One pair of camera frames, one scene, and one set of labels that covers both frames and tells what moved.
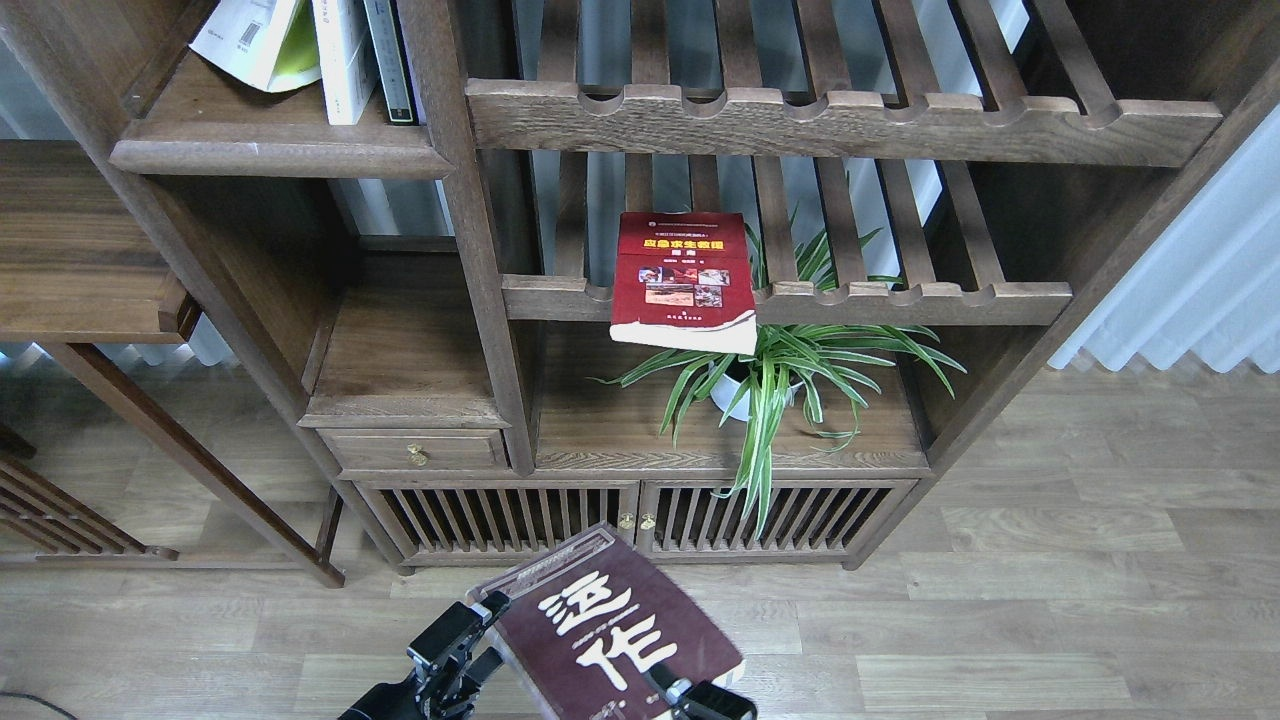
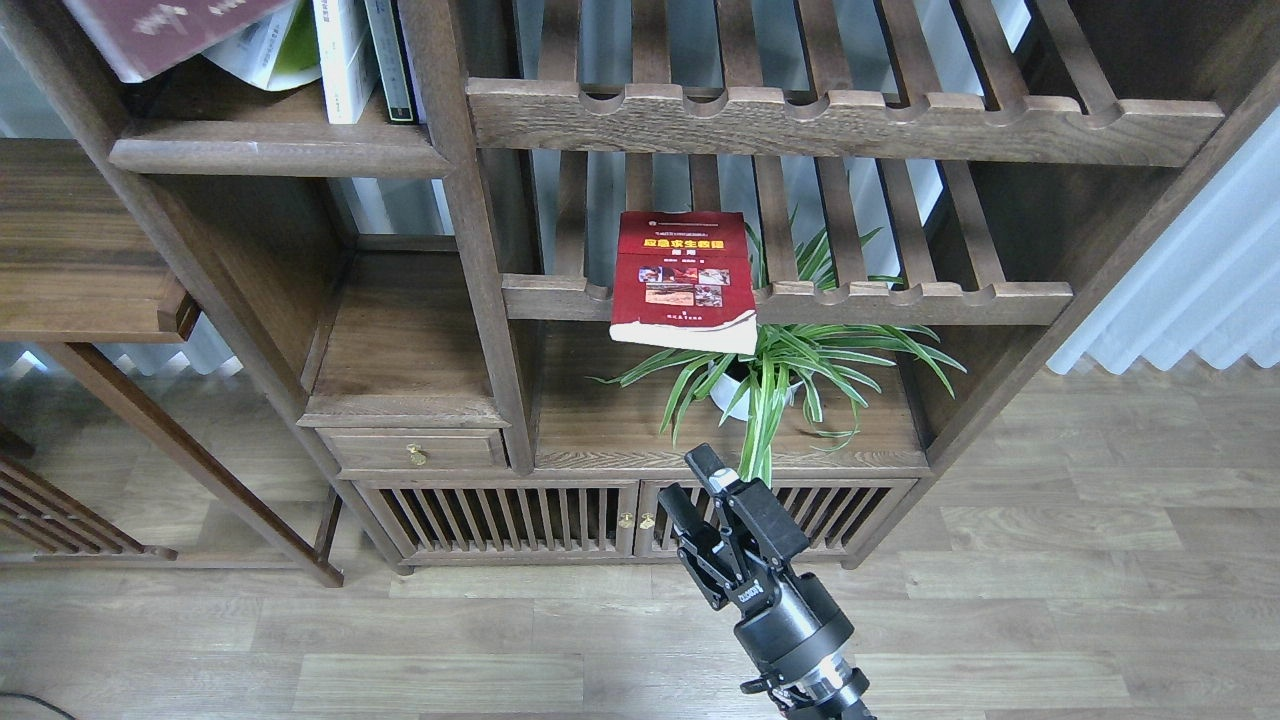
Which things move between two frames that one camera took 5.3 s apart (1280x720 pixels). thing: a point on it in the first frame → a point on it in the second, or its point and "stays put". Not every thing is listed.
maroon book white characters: x=586 y=621 → x=143 y=38
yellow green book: x=269 y=43 stays put
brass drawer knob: x=418 y=456 stays put
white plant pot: x=724 y=390 stays put
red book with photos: x=683 y=279 stays put
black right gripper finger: x=703 y=700 → x=791 y=625
